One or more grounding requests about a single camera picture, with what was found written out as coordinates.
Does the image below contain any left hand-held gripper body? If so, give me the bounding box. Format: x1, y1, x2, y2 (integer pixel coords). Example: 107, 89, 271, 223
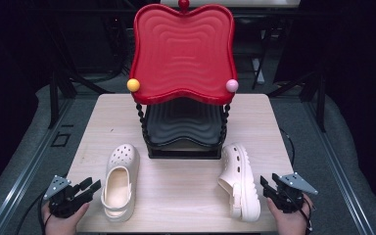
42, 174, 94, 219

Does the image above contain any red and black shoe rack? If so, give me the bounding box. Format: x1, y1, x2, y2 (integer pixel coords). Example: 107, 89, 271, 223
126, 0, 240, 161

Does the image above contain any thin black cable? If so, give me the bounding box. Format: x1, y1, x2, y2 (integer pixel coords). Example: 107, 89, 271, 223
279, 127, 297, 168

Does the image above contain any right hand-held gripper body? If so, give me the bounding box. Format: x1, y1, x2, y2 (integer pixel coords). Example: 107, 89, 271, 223
263, 171, 319, 214

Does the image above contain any person's right hand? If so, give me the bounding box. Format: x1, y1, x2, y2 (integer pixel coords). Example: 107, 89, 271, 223
266, 193, 315, 235

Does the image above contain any cream clog shoe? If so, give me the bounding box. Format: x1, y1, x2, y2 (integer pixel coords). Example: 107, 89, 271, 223
100, 143, 141, 223
217, 143, 261, 223

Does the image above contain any person's left hand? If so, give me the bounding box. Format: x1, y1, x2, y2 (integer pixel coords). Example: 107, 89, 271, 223
41, 201, 91, 235

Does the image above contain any grey metal floor rail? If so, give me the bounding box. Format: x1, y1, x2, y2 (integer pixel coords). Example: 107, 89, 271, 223
302, 97, 376, 235
0, 97, 76, 235

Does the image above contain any black metal stand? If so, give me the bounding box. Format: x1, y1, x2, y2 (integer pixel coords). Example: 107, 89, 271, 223
266, 68, 328, 133
47, 65, 116, 129

